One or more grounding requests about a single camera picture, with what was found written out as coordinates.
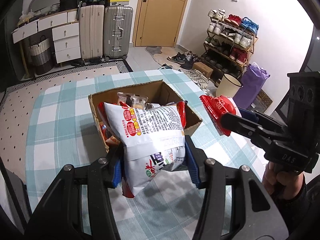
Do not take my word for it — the red white snack pouch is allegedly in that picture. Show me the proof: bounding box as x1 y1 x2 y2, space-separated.
200 95 242 136

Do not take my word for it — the silver noodle snack bag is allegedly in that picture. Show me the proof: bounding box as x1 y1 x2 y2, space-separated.
98 101 186 198

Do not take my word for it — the clear cracker pack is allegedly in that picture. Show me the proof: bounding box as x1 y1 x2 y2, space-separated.
117 92 149 109

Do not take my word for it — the person's right hand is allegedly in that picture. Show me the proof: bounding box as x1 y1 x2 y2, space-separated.
262 161 305 199

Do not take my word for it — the cream waste bin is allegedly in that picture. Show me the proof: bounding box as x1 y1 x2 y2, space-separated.
216 74 243 98

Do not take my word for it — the purple bag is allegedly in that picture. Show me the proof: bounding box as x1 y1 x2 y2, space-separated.
233 62 270 109

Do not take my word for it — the teal white plaid tablecloth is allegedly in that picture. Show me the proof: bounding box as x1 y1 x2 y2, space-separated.
25 70 266 239

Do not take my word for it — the wooden shoe rack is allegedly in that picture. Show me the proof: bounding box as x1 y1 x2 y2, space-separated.
200 16 258 78

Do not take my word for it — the SF Express cardboard box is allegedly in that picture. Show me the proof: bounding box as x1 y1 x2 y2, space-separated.
88 79 202 153

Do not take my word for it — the dotted floor mat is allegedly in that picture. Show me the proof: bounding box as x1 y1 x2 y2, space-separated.
0 59 135 160

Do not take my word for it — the woven laundry basket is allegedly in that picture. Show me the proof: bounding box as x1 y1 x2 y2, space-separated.
29 35 54 75

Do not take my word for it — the wooden door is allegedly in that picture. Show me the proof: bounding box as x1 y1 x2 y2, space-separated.
132 0 188 47

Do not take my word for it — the white drawer desk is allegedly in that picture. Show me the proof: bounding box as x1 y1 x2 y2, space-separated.
12 9 81 63

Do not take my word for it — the silver aluminium suitcase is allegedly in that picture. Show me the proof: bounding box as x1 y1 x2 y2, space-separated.
103 5 133 61

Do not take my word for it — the beige hard suitcase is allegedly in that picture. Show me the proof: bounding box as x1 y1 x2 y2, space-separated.
79 5 105 60

